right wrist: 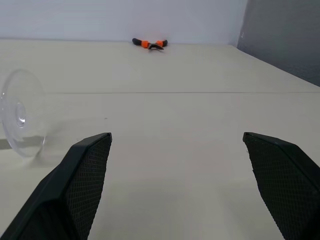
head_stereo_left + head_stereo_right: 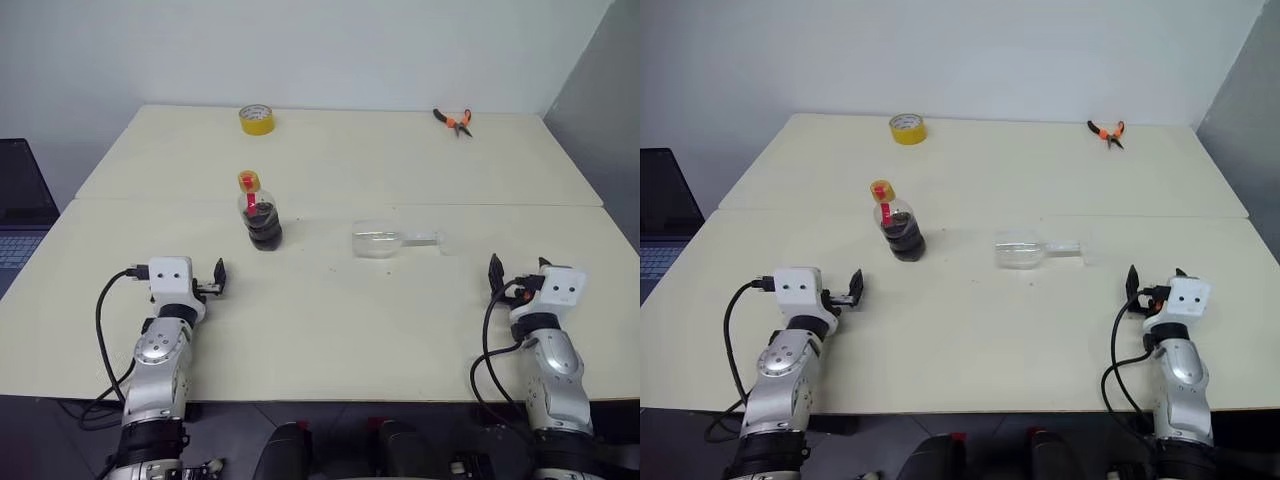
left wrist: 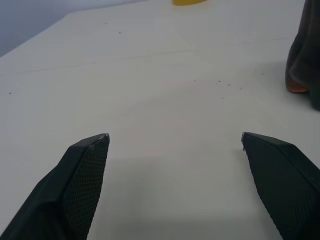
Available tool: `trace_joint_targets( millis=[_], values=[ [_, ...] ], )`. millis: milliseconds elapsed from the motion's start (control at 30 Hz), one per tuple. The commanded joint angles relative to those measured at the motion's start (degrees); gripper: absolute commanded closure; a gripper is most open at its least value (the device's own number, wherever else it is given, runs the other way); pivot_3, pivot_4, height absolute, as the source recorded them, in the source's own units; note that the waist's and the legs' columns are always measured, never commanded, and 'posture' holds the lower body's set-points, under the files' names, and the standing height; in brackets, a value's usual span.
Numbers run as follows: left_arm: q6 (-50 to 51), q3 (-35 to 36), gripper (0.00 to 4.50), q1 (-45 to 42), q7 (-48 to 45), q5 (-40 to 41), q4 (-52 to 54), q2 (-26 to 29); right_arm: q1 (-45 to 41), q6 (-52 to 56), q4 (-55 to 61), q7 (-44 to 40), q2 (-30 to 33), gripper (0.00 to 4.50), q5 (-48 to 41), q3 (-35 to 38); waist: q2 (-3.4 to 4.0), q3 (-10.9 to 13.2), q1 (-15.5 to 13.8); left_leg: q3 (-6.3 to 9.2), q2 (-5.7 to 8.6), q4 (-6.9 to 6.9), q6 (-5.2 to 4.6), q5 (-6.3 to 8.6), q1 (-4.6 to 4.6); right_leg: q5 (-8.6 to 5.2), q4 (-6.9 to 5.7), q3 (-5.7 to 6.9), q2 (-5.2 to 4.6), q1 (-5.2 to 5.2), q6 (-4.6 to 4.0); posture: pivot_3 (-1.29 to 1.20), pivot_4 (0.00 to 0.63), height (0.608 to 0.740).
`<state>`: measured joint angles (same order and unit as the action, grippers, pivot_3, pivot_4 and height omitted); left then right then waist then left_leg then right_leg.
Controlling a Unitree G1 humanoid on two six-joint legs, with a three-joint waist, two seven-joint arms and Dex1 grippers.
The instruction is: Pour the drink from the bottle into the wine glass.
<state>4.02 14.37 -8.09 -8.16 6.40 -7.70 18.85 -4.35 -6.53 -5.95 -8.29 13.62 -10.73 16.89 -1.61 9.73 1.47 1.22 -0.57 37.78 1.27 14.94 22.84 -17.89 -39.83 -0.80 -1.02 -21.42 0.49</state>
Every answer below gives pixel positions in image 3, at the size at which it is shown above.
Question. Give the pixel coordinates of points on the cola bottle with red label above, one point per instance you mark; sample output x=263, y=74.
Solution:
x=303, y=57

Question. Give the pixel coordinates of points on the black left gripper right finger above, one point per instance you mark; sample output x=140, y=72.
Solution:
x=287, y=180

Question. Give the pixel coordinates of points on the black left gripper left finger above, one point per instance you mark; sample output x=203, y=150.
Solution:
x=62, y=190

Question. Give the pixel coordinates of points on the yellow round object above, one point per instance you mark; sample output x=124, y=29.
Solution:
x=188, y=2

